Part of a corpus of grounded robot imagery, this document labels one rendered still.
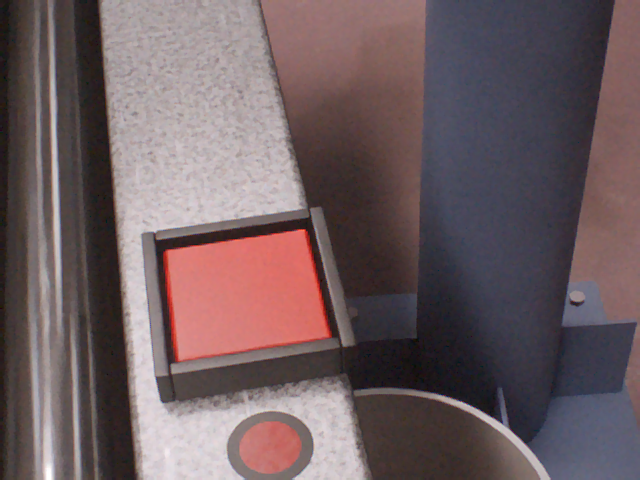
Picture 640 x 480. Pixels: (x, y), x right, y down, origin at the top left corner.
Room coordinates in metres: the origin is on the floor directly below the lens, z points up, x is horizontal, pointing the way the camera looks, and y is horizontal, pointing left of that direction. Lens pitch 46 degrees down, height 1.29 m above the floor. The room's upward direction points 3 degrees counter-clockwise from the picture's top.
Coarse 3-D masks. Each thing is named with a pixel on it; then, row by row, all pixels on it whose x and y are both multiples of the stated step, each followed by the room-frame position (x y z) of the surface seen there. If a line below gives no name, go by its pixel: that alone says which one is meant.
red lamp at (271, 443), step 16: (256, 432) 0.26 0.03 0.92; (272, 432) 0.26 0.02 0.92; (288, 432) 0.26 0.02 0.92; (240, 448) 0.25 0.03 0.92; (256, 448) 0.25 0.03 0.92; (272, 448) 0.25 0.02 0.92; (288, 448) 0.25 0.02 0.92; (256, 464) 0.25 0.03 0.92; (272, 464) 0.25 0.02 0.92; (288, 464) 0.25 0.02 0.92
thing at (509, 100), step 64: (448, 0) 0.88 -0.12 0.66; (512, 0) 0.84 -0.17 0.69; (576, 0) 0.85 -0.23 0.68; (448, 64) 0.88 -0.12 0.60; (512, 64) 0.84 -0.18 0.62; (576, 64) 0.85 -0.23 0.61; (448, 128) 0.87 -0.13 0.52; (512, 128) 0.84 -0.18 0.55; (576, 128) 0.86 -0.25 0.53; (448, 192) 0.87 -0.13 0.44; (512, 192) 0.84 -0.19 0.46; (576, 192) 0.87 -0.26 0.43; (448, 256) 0.87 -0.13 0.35; (512, 256) 0.84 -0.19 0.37; (384, 320) 1.07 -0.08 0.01; (448, 320) 0.86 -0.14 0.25; (512, 320) 0.84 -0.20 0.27; (576, 320) 1.05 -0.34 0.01; (384, 384) 0.92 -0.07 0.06; (448, 384) 0.86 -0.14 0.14; (512, 384) 0.84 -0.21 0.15; (576, 384) 0.92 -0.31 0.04; (576, 448) 0.84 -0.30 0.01
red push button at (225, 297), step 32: (192, 256) 0.34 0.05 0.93; (224, 256) 0.34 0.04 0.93; (256, 256) 0.34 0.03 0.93; (288, 256) 0.34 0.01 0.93; (192, 288) 0.32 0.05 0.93; (224, 288) 0.32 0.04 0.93; (256, 288) 0.32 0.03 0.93; (288, 288) 0.32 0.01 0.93; (320, 288) 0.32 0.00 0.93; (192, 320) 0.30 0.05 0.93; (224, 320) 0.30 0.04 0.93; (256, 320) 0.30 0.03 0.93; (288, 320) 0.30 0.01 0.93; (320, 320) 0.30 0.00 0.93; (192, 352) 0.29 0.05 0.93; (224, 352) 0.29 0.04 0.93
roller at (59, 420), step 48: (48, 0) 0.54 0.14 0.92; (48, 48) 0.50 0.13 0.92; (48, 96) 0.46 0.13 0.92; (48, 144) 0.42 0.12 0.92; (48, 192) 0.39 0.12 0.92; (96, 192) 0.41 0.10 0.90; (48, 240) 0.36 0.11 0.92; (96, 240) 0.37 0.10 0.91; (48, 288) 0.33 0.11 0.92; (96, 288) 0.34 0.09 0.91; (48, 336) 0.31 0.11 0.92; (96, 336) 0.32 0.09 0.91; (48, 384) 0.28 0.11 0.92; (96, 384) 0.29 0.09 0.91; (48, 432) 0.26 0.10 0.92; (96, 432) 0.27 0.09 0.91
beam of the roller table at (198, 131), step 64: (128, 0) 0.54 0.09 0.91; (192, 0) 0.54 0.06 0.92; (256, 0) 0.53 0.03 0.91; (128, 64) 0.48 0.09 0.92; (192, 64) 0.48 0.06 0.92; (256, 64) 0.48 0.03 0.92; (128, 128) 0.44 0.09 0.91; (192, 128) 0.43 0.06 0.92; (256, 128) 0.43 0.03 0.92; (128, 192) 0.39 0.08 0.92; (192, 192) 0.39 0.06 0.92; (256, 192) 0.39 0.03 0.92; (128, 256) 0.35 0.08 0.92; (128, 320) 0.32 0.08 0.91; (128, 384) 0.29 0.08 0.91; (320, 384) 0.28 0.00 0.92; (192, 448) 0.26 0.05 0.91; (320, 448) 0.25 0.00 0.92
